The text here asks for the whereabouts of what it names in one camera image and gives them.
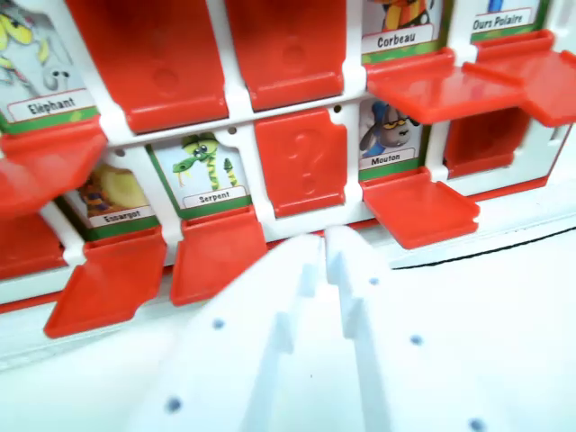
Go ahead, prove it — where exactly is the red question mark flap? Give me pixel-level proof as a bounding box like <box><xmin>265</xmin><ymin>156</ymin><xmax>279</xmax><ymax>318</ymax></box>
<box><xmin>254</xmin><ymin>107</ymin><xmax>348</xmax><ymax>221</ymax></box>

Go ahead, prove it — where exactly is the red plastic flap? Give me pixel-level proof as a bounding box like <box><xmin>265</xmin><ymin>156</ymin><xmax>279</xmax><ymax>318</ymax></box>
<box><xmin>223</xmin><ymin>0</ymin><xmax>346</xmax><ymax>113</ymax></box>
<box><xmin>362</xmin><ymin>47</ymin><xmax>532</xmax><ymax>127</ymax></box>
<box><xmin>0</xmin><ymin>211</ymin><xmax>64</xmax><ymax>280</ymax></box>
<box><xmin>0</xmin><ymin>121</ymin><xmax>109</xmax><ymax>221</ymax></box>
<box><xmin>361</xmin><ymin>166</ymin><xmax>482</xmax><ymax>251</ymax></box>
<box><xmin>43</xmin><ymin>227</ymin><xmax>168</xmax><ymax>339</ymax></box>
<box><xmin>65</xmin><ymin>0</ymin><xmax>230</xmax><ymax>134</ymax></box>
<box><xmin>169</xmin><ymin>209</ymin><xmax>267</xmax><ymax>308</ymax></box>
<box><xmin>463</xmin><ymin>31</ymin><xmax>576</xmax><ymax>130</ymax></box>

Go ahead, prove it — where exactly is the serpent picture card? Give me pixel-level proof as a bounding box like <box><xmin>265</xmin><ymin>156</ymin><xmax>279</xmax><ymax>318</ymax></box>
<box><xmin>150</xmin><ymin>132</ymin><xmax>252</xmax><ymax>221</ymax></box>

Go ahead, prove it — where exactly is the white base board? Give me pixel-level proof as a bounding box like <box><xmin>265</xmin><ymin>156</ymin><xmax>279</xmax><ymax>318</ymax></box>
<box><xmin>0</xmin><ymin>177</ymin><xmax>576</xmax><ymax>373</ymax></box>

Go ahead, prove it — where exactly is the escargot picture card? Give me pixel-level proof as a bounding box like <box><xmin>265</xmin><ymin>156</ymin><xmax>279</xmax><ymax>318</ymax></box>
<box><xmin>60</xmin><ymin>161</ymin><xmax>161</xmax><ymax>242</ymax></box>

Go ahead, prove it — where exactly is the mouton picture card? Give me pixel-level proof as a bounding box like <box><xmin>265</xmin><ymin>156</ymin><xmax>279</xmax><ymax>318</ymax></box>
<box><xmin>358</xmin><ymin>98</ymin><xmax>427</xmax><ymax>175</ymax></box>

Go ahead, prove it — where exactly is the red and white game board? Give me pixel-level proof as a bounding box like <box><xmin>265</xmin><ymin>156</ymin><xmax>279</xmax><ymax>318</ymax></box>
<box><xmin>0</xmin><ymin>0</ymin><xmax>576</xmax><ymax>339</ymax></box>

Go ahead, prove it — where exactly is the corbeau picture card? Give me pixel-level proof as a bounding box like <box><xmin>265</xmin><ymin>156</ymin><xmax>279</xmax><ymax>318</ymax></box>
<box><xmin>362</xmin><ymin>0</ymin><xmax>445</xmax><ymax>67</ymax></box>

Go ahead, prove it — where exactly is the elephant picture card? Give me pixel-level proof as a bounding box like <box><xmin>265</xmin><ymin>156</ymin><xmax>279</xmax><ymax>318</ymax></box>
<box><xmin>0</xmin><ymin>0</ymin><xmax>100</xmax><ymax>134</ymax></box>

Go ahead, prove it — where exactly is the ours polaire picture card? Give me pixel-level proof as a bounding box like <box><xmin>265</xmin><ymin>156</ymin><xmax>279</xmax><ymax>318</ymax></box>
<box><xmin>470</xmin><ymin>0</ymin><xmax>548</xmax><ymax>45</ymax></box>

